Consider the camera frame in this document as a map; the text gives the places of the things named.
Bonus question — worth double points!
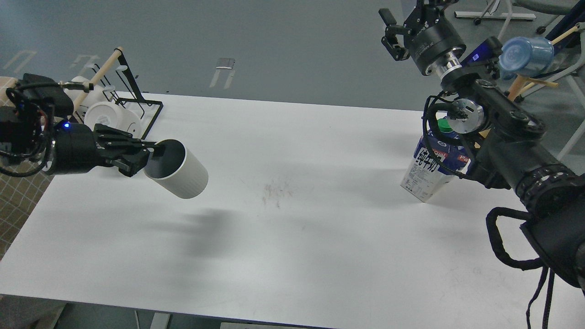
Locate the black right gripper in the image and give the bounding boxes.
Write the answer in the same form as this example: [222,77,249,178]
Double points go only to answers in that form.
[378,0,467,76]

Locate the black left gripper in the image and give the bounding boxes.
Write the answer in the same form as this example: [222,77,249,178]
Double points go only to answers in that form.
[48,122,166,177]

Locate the white ribbed mug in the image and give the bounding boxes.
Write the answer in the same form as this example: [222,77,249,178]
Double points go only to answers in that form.
[144,139,209,199]

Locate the blue white milk carton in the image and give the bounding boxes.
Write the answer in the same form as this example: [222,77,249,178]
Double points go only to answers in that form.
[400,129,470,202]

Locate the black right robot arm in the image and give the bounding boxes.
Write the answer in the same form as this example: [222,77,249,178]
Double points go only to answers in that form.
[378,0,585,329]

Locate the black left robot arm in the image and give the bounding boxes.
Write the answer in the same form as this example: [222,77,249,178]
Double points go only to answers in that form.
[1,74,168,178]

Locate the white cup on rack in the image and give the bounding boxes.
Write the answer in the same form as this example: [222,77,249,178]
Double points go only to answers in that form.
[84,101,143,138]

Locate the white cup behind rack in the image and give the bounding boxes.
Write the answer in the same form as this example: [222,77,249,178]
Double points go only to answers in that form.
[63,84,115,116]

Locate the blue plastic cup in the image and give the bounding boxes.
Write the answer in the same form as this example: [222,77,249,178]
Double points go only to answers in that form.
[499,36,554,80]

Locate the wooden cup tree stand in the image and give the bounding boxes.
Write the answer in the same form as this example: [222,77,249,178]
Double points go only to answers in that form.
[478,25,579,138]

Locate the white rolling stand base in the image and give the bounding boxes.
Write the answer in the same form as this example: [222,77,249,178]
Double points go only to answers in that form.
[454,0,536,25]

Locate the beige checkered cloth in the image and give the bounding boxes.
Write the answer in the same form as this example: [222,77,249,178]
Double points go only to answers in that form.
[0,77,54,259]

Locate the black wire cup rack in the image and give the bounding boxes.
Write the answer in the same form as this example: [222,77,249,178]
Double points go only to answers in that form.
[69,47,163,139]

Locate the white chair frame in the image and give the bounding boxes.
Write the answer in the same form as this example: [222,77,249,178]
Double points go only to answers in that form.
[521,0,585,160]

